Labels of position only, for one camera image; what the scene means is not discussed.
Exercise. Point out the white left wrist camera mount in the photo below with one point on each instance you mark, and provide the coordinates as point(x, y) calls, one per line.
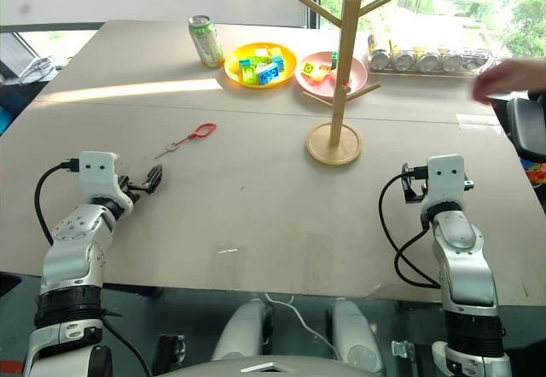
point(99, 174)

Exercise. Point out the white rounded robot leg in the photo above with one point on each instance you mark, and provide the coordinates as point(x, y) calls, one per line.
point(356, 334)
point(241, 330)

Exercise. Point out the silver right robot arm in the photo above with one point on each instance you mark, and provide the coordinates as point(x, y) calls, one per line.
point(462, 266)

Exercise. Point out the clear plastic can pack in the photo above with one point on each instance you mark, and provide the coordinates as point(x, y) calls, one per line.
point(431, 44)

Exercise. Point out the yellow plate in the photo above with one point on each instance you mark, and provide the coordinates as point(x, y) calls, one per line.
point(232, 74)

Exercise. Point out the white yellow toy block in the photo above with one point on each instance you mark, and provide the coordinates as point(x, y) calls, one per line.
point(323, 73)

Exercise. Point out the large blue toy block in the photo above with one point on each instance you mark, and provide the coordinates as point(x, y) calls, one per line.
point(269, 73)

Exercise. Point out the silver top drink can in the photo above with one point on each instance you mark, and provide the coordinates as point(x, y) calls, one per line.
point(403, 61)
point(379, 60)
point(428, 62)
point(452, 63)
point(475, 62)

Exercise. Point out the small blue toy block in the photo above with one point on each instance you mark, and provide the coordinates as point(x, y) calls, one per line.
point(245, 63)

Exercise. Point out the green yellow toy block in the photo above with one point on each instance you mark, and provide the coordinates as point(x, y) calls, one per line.
point(308, 69)

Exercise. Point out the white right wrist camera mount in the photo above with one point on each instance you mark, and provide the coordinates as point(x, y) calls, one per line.
point(444, 178)

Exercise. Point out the colourful patterned cloth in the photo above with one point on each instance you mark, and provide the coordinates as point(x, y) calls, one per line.
point(538, 173)

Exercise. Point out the pink plate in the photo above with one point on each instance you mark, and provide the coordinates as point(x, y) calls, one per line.
point(356, 76)

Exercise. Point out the green drink can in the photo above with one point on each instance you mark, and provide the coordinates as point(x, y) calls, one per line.
point(206, 42)

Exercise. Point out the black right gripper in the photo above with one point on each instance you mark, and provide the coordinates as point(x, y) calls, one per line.
point(414, 191)

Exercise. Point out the wooden branch hanger stand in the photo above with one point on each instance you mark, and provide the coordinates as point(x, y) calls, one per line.
point(337, 108)

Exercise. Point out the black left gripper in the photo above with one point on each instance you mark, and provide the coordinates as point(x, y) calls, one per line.
point(126, 186)

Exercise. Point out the person's bare hand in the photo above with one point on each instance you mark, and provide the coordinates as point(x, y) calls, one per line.
point(507, 78)

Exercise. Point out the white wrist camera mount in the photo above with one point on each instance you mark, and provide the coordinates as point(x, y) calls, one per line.
point(444, 178)
point(99, 174)

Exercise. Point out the black office chair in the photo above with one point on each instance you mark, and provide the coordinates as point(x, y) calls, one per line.
point(529, 125)

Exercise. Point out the grey robot torso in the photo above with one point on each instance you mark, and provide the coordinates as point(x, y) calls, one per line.
point(273, 366)

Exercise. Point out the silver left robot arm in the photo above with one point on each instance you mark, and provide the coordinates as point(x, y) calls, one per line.
point(68, 262)

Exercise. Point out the tall green toy block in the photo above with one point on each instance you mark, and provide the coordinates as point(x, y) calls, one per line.
point(335, 60)

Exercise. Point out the metal bracket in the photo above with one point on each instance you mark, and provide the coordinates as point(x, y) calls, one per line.
point(403, 348)

